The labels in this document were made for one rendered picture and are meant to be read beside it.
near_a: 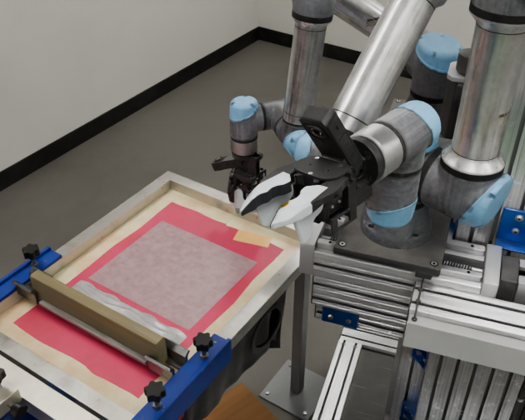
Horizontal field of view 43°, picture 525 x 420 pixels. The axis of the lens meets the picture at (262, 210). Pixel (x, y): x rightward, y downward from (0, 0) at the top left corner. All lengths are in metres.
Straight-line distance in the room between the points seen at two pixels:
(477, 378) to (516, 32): 1.07
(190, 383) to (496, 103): 0.83
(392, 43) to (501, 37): 0.17
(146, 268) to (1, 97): 2.20
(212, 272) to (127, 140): 2.60
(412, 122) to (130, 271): 1.05
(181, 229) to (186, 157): 2.15
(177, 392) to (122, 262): 0.52
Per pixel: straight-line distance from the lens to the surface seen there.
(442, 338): 1.40
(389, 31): 1.12
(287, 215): 0.78
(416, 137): 0.97
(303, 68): 1.61
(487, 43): 1.15
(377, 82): 1.10
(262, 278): 1.76
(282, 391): 2.72
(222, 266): 1.80
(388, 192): 1.02
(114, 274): 1.82
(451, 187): 1.27
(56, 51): 4.03
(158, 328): 1.65
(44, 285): 1.68
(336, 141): 0.84
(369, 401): 2.46
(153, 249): 1.88
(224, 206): 1.99
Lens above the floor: 2.15
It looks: 37 degrees down
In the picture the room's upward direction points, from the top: straight up
